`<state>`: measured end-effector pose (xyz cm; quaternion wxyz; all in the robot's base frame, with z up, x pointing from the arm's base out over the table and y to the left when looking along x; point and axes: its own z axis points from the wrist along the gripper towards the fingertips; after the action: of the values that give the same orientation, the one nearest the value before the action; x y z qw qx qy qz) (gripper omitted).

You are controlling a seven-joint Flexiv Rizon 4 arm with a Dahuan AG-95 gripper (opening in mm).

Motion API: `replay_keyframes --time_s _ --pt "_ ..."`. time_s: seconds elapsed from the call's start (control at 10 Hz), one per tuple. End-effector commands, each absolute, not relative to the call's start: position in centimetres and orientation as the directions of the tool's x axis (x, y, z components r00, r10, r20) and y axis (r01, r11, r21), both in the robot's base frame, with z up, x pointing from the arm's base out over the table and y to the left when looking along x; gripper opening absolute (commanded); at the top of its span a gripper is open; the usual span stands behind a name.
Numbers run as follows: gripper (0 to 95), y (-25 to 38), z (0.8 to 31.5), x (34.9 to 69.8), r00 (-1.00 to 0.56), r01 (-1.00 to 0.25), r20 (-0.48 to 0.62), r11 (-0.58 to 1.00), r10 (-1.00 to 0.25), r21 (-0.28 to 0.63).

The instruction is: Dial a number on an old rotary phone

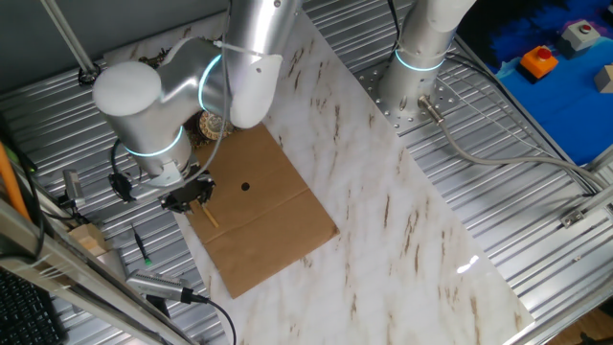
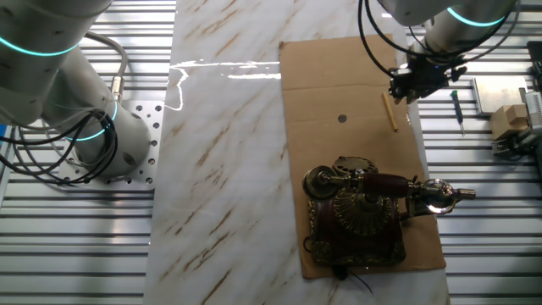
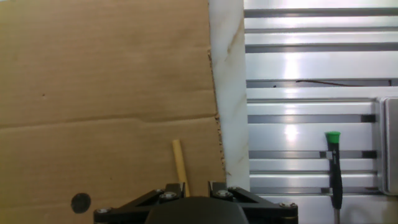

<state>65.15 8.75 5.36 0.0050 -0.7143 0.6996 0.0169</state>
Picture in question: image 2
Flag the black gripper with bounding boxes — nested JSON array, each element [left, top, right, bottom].
[[389, 57, 452, 105]]

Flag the light wooden stick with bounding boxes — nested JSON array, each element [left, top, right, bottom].
[[381, 91, 400, 132]]

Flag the brass and red phone handset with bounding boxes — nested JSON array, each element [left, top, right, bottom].
[[301, 164, 477, 215]]

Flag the red and brass rotary phone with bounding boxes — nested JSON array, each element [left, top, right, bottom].
[[302, 155, 407, 268]]

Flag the green capped black screwdriver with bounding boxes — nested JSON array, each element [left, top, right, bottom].
[[450, 89, 466, 137]]

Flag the flat silver metal box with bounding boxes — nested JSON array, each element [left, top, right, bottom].
[[471, 75, 529, 116]]

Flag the brown cardboard sheet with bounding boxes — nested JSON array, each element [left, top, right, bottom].
[[278, 34, 447, 280]]

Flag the small cardboard box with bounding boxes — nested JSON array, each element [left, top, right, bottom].
[[489, 103, 529, 141]]

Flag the black box device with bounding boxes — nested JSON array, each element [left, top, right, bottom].
[[526, 40, 542, 92]]

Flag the white marble pattern board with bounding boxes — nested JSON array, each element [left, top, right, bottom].
[[142, 0, 451, 305]]

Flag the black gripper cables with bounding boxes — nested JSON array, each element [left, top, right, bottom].
[[357, 0, 522, 80]]

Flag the small grey camera on bracket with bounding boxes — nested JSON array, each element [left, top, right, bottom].
[[490, 126, 542, 161]]

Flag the dark handset cord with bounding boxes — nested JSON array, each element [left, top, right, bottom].
[[397, 174, 429, 222]]

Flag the ribbed silver camera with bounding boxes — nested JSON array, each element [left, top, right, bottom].
[[523, 90, 542, 136]]

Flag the thin black phone line wire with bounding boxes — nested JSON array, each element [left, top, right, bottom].
[[331, 265, 374, 296]]

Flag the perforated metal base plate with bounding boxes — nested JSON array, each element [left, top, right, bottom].
[[57, 100, 165, 192]]

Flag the thick grey robot cable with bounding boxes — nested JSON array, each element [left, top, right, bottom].
[[84, 31, 130, 103]]

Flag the black cable bundle at base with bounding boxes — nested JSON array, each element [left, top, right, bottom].
[[0, 108, 119, 186]]

